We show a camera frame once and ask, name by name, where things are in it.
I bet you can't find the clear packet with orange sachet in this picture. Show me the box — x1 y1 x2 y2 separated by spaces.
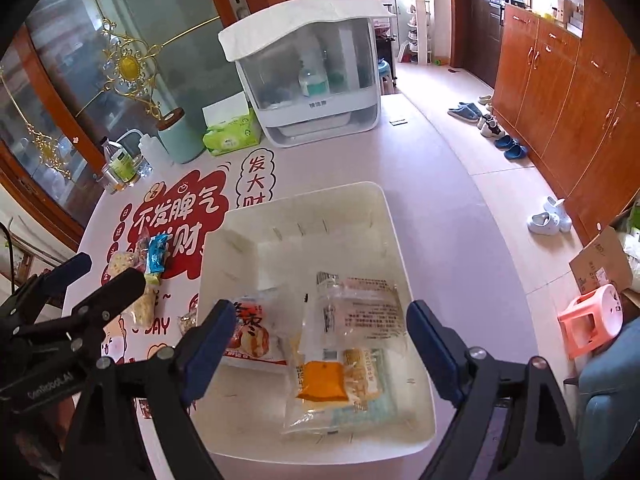
281 294 353 436

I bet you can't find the glass bottle with green label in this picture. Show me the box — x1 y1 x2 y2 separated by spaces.
101 137 138 183

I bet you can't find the cardboard box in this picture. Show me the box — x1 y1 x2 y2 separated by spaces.
569 226 640 295

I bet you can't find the pink plastic stool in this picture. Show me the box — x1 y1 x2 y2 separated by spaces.
557 284 623 360

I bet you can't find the white plastic bin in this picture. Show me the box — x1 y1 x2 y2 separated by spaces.
192 181 437 466

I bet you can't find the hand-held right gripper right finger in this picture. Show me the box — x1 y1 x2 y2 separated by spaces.
406 300 586 480

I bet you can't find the white cloth cover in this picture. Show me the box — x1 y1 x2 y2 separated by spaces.
218 0 396 63

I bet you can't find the clear printed snack packet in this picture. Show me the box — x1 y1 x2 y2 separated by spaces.
314 271 408 358

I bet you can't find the teal liquid bottle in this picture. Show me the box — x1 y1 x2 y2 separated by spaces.
298 60 328 98

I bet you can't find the pale blue snack packet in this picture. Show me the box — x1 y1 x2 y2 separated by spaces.
330 350 402 427

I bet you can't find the blue upholstered chair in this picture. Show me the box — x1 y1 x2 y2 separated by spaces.
575 315 640 480

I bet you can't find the teal canister with wooden lid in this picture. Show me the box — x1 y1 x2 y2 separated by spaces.
156 108 206 164

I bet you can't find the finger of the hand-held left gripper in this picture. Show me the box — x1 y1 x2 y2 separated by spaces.
0 252 93 321
10 267 147 356

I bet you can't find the dark entrance door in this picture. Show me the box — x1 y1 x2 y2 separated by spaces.
467 0 508 88

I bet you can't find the beige cracker packet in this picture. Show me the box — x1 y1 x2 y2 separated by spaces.
127 280 157 326

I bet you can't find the white baby shoe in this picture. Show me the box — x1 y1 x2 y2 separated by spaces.
527 211 560 235
544 197 572 232

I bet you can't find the green tissue pack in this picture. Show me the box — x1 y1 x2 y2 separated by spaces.
202 101 262 156

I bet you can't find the red white snack packet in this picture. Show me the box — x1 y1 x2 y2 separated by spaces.
222 296 288 368

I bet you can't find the yellow cracker packet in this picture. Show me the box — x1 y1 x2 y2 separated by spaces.
342 347 387 407

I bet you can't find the small clear snack packet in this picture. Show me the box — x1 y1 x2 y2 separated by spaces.
177 310 201 336

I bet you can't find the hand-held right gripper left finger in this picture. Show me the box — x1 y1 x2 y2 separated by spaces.
60 299 238 480

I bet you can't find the white storage cabinet box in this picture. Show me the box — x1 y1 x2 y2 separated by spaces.
218 0 396 148

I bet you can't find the printed pink table cover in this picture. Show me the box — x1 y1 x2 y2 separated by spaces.
60 92 541 480

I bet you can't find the white shoe rack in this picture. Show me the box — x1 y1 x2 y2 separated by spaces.
407 0 433 63

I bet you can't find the wooden cabinet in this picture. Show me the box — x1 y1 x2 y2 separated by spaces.
492 0 640 261

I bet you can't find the wooden framed glass door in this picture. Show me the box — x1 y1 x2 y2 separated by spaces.
0 0 296 256

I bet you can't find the blue plastic stool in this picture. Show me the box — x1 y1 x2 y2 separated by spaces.
377 60 396 93

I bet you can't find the round rice cracker packet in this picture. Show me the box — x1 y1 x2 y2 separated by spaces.
106 250 138 281

